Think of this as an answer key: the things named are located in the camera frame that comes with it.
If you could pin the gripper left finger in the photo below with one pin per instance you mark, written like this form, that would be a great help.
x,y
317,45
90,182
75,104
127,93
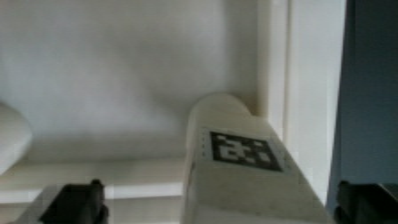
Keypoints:
x,y
77,207

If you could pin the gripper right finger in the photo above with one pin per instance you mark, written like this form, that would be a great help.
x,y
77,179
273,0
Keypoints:
x,y
367,203

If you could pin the white table leg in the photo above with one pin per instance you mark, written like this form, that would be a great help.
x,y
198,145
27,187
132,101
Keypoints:
x,y
246,187

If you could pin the white square tabletop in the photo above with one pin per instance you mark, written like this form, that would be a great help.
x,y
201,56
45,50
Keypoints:
x,y
111,62

